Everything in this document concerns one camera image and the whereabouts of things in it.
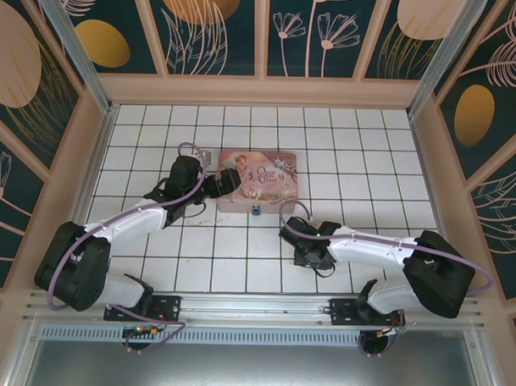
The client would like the aluminium mounting rail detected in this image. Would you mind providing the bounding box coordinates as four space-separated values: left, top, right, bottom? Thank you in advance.
22 279 488 337

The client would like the pink illustrated tin box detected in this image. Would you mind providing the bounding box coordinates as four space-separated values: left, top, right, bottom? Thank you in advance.
214 147 308 217

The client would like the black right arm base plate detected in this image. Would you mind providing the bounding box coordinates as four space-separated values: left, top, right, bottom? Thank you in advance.
328 296 408 330

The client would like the slotted grey cable duct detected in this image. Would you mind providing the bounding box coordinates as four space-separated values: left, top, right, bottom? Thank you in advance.
38 323 470 355

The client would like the grey sheet metal panel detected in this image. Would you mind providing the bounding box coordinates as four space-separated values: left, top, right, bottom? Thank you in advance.
24 337 502 386

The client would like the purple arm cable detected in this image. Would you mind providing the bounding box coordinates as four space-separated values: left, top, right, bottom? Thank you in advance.
274 201 497 362
44 136 213 356

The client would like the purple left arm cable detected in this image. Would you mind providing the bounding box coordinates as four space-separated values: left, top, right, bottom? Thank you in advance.
44 136 213 356

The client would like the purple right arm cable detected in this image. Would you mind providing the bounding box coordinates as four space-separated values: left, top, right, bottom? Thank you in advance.
274 201 497 362

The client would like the aluminium corner post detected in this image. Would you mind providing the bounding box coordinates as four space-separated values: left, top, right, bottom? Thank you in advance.
25 0 122 115
407 0 498 123

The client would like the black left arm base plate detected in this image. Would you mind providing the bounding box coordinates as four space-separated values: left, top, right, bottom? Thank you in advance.
103 292 182 325

